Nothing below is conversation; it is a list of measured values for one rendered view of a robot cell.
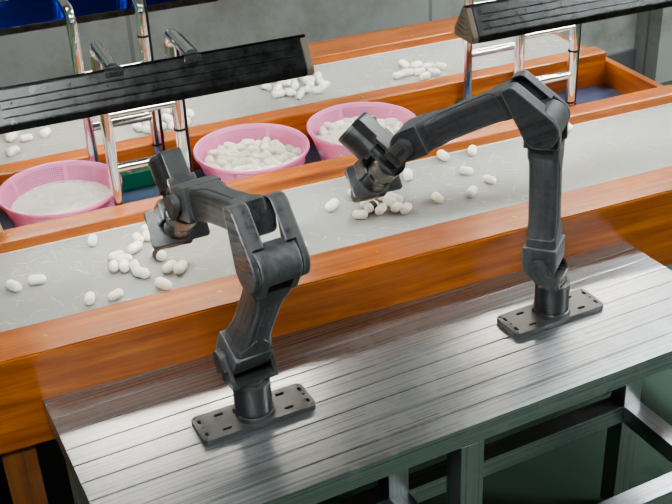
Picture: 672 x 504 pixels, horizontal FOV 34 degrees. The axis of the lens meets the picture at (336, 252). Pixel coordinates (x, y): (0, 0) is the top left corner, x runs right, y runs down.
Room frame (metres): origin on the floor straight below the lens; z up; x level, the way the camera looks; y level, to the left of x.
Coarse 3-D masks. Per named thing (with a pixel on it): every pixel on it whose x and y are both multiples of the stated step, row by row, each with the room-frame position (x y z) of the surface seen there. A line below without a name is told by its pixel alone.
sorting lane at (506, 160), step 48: (576, 144) 2.29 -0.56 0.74; (624, 144) 2.28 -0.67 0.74; (288, 192) 2.11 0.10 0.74; (336, 192) 2.10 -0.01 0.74; (432, 192) 2.08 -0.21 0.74; (480, 192) 2.07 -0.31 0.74; (528, 192) 2.06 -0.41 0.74; (336, 240) 1.89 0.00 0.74; (0, 288) 1.77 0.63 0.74; (48, 288) 1.76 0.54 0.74; (96, 288) 1.75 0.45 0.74; (144, 288) 1.74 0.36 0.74
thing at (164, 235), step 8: (144, 216) 1.67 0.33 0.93; (152, 216) 1.67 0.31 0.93; (152, 224) 1.66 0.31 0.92; (200, 224) 1.67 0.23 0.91; (152, 232) 1.65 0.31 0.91; (160, 232) 1.65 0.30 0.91; (168, 232) 1.64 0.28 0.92; (176, 232) 1.62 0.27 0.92; (184, 232) 1.62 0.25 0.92; (192, 232) 1.66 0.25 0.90; (200, 232) 1.67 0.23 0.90; (208, 232) 1.67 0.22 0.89; (152, 240) 1.64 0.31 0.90; (160, 240) 1.64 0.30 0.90; (168, 240) 1.64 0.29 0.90; (176, 240) 1.65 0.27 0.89; (184, 240) 1.65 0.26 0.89
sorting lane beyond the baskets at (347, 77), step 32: (320, 64) 2.89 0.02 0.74; (352, 64) 2.88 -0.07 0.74; (384, 64) 2.87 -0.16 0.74; (448, 64) 2.85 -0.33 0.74; (480, 64) 2.84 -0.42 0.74; (224, 96) 2.69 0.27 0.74; (256, 96) 2.68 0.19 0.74; (288, 96) 2.67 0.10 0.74; (320, 96) 2.66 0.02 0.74; (32, 128) 2.53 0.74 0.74; (64, 128) 2.52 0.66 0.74; (128, 128) 2.51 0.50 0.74; (0, 160) 2.35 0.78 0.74
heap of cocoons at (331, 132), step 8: (344, 120) 2.50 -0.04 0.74; (352, 120) 2.49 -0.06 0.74; (384, 120) 2.48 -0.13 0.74; (392, 120) 2.47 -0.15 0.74; (320, 128) 2.44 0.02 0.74; (328, 128) 2.46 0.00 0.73; (336, 128) 2.44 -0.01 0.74; (344, 128) 2.45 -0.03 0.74; (384, 128) 2.44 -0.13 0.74; (392, 128) 2.47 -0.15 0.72; (320, 136) 2.41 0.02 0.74; (328, 136) 2.40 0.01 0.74; (336, 136) 2.40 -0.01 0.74; (320, 152) 2.34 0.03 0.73
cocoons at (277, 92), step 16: (400, 64) 2.84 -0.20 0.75; (416, 64) 2.82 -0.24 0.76; (432, 64) 2.81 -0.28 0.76; (288, 80) 2.74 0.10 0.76; (304, 80) 2.75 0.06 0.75; (320, 80) 2.73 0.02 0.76; (272, 96) 2.66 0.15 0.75; (192, 112) 2.55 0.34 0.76; (48, 128) 2.49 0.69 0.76; (144, 128) 2.46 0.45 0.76
